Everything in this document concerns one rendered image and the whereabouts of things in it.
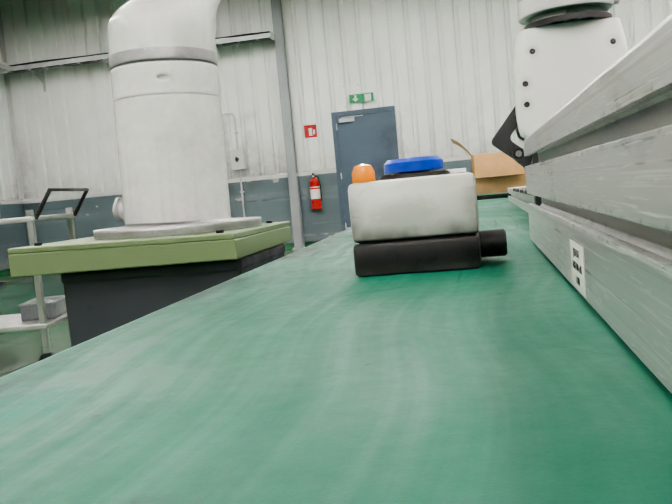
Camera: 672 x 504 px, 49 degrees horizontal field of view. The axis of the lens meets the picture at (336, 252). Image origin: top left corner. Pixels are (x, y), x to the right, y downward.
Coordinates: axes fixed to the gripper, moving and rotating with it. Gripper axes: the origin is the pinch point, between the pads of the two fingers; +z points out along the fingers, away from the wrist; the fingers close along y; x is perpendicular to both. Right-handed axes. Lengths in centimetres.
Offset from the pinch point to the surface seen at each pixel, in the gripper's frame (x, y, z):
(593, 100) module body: 44.5, 5.1, -4.5
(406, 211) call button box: 23.9, 13.4, -0.7
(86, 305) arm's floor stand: -1, 50, 7
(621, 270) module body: 47.6, 5.1, 0.8
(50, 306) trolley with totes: -316, 257, 47
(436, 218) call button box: 23.9, 11.6, -0.1
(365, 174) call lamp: 23.6, 15.8, -3.3
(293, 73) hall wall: -1088, 279, -197
